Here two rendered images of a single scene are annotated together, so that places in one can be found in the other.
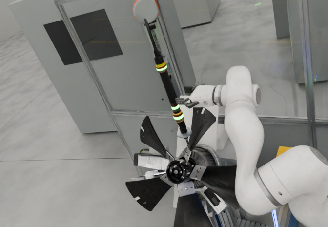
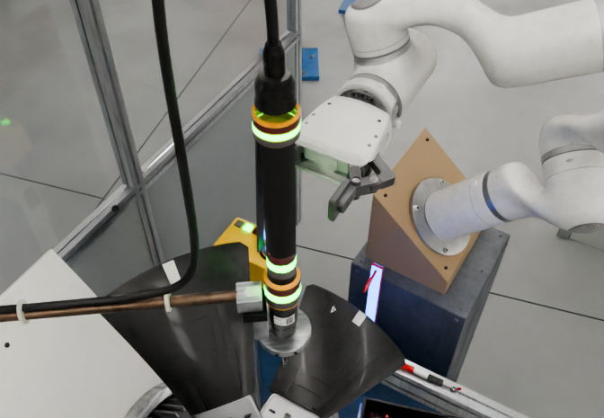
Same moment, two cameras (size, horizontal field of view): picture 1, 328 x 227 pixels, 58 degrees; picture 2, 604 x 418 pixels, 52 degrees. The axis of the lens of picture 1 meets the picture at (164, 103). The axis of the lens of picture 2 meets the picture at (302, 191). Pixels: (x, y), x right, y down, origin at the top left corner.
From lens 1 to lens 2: 125 cm
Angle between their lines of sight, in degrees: 76
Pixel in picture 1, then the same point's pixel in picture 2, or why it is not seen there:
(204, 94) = (371, 124)
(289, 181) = not seen: outside the picture
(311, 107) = (131, 152)
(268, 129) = not seen: hidden behind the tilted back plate
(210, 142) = (146, 375)
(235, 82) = (478, 8)
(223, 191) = (364, 369)
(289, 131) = (110, 244)
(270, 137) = not seen: hidden behind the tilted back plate
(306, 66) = (102, 58)
